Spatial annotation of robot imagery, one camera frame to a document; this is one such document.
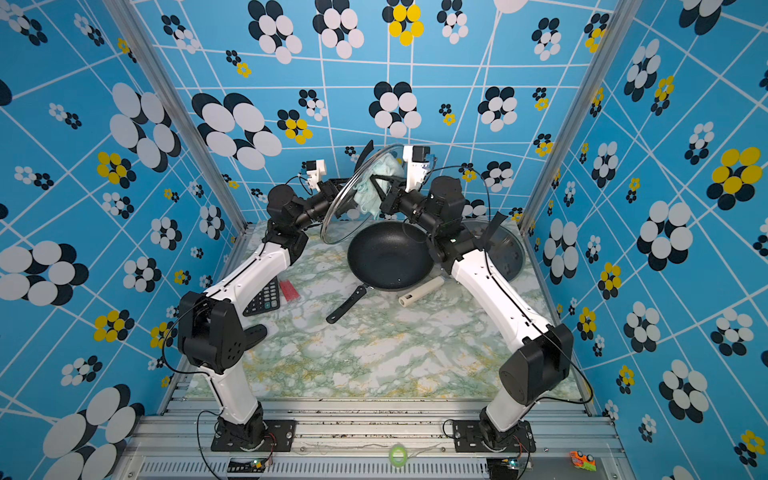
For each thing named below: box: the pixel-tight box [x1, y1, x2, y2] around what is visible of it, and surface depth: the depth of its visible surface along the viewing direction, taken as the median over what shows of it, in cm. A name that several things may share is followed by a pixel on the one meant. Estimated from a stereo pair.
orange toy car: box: [569, 450, 597, 472], surface depth 70 cm
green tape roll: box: [389, 444, 407, 467], surface depth 73 cm
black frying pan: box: [326, 221, 434, 324], surface depth 105 cm
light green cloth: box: [353, 151, 405, 220], surface depth 64 cm
